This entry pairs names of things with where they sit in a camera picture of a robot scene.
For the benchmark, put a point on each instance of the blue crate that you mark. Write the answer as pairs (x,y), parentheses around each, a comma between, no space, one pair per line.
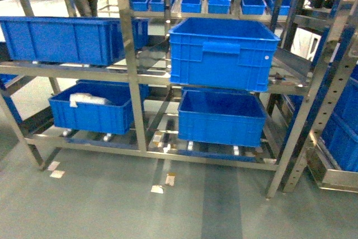
(221,118)
(116,118)

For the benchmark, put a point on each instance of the blue crate lower left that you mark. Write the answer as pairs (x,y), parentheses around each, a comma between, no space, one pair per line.
(116,118)

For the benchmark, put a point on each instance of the blue crate upper shelf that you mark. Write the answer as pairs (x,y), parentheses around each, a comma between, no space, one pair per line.
(235,54)

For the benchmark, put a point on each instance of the blue crates right rack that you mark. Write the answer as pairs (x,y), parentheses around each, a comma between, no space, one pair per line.
(340,133)

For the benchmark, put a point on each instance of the stainless steel shelf rack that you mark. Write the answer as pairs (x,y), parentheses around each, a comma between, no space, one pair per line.
(155,100)

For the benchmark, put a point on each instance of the white plastic bag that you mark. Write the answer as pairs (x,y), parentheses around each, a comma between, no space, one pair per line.
(87,98)

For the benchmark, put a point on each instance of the blue crate lower right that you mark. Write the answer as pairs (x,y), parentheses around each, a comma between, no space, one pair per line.
(221,118)

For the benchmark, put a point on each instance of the long blue bin upper left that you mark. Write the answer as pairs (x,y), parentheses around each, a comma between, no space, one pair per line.
(78,40)

